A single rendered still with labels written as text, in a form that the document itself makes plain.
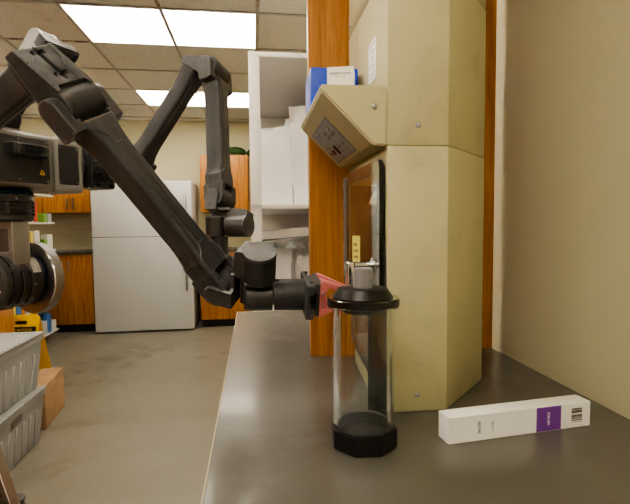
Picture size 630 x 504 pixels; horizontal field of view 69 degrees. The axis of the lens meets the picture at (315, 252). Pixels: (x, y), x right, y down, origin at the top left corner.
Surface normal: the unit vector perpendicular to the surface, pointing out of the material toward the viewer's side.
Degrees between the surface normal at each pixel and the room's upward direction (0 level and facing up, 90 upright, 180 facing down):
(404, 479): 0
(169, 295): 90
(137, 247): 90
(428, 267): 90
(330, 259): 90
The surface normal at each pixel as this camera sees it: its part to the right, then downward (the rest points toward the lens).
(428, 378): 0.13, 0.06
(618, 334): -0.99, 0.02
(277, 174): -0.40, 0.07
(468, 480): -0.01, -1.00
